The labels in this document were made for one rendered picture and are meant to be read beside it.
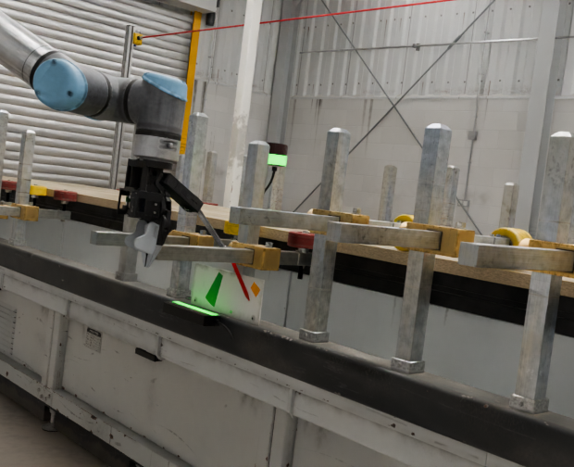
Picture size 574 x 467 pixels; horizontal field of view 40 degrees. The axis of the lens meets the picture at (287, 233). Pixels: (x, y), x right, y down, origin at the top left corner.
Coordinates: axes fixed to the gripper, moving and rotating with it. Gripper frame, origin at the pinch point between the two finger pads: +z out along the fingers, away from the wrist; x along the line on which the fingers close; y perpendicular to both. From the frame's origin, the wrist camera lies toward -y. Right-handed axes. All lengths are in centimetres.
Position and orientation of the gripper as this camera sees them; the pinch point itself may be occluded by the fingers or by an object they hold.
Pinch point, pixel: (150, 260)
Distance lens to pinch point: 161.7
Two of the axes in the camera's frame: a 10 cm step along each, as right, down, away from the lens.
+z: -1.4, 9.9, 0.4
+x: 6.6, 1.2, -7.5
